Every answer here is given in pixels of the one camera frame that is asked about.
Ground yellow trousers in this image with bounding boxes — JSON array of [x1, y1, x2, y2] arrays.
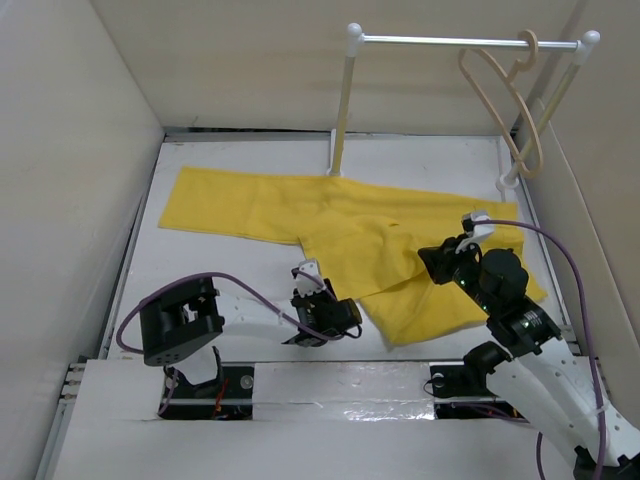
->
[[158, 167, 524, 346]]

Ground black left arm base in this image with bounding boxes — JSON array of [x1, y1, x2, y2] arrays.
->
[[159, 364, 255, 421]]

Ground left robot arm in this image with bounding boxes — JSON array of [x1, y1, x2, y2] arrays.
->
[[137, 268, 363, 397]]

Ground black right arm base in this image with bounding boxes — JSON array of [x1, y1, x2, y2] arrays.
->
[[422, 342, 527, 424]]

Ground white clothes rack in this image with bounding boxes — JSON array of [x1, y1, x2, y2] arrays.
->
[[324, 22, 601, 194]]

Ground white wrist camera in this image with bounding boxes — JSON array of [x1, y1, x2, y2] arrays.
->
[[456, 210, 495, 253], [291, 259, 326, 298]]

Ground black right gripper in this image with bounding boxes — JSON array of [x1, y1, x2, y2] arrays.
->
[[415, 232, 496, 314]]

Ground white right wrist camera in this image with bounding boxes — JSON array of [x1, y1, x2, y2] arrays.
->
[[456, 210, 495, 253]]

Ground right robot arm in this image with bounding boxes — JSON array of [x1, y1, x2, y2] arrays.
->
[[418, 235, 639, 479]]

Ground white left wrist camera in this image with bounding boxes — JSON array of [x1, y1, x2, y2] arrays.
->
[[291, 259, 326, 298]]

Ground beige plastic hanger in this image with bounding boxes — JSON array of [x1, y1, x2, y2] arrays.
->
[[458, 29, 544, 179]]

